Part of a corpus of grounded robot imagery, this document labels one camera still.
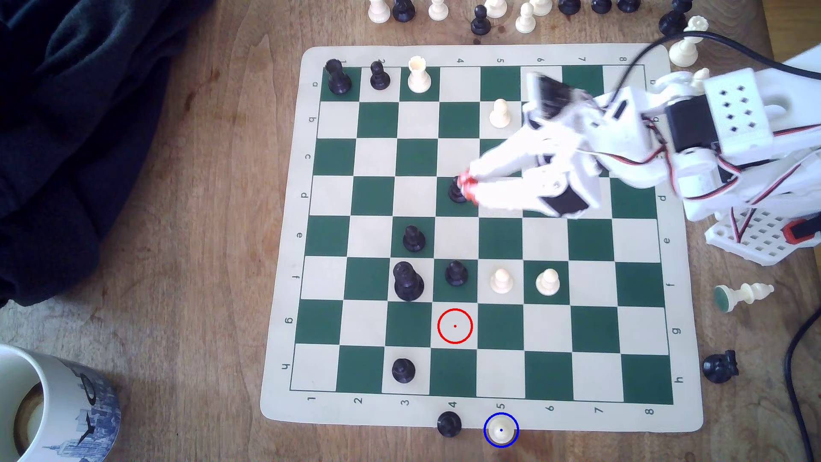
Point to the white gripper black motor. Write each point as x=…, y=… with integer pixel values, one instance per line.
x=539, y=176

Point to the white pawn chess piece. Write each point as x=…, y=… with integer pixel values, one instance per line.
x=378, y=11
x=501, y=428
x=439, y=9
x=525, y=22
x=501, y=282
x=499, y=117

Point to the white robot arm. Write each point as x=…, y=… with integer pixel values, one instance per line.
x=737, y=109

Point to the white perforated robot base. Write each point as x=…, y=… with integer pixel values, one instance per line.
x=763, y=240

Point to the black pawn chess piece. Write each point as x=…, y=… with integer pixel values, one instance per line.
x=414, y=240
x=456, y=274
x=403, y=10
x=454, y=191
x=449, y=425
x=403, y=371
x=480, y=24
x=380, y=78

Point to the white rook chess piece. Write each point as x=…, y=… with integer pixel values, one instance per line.
x=419, y=78

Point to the black king chess piece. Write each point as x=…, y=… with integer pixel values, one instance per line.
x=408, y=283

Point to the green and cream chess mat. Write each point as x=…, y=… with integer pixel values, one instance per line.
x=593, y=327

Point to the black rook chess piece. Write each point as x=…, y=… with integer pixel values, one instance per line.
x=338, y=80

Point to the white queen chess piece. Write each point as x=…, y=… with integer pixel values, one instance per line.
x=683, y=54

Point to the white bishop chess piece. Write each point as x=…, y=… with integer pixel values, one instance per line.
x=700, y=74

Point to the black bishop chess piece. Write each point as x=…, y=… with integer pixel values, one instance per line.
x=672, y=22

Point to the black knight chess piece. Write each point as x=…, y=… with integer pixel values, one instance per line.
x=718, y=368

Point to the white pawn f6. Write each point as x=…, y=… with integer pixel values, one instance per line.
x=548, y=283

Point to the white bishop with green felt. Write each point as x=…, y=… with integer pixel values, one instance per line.
x=744, y=295

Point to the dark navy cloth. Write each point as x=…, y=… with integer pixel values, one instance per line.
x=77, y=128

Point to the white mug with blue print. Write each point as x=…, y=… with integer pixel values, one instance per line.
x=70, y=410

